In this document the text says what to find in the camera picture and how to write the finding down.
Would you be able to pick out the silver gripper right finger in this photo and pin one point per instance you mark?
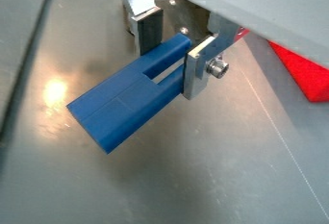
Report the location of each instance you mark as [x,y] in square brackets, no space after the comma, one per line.
[203,61]

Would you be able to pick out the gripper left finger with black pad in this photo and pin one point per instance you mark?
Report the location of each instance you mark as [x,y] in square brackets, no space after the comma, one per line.
[144,19]

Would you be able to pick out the blue slotted square-circle block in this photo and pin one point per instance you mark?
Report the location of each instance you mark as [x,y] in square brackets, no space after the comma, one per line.
[116,107]

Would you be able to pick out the red shape-sorting fixture block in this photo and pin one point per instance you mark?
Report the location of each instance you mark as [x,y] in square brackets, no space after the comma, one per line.
[309,74]

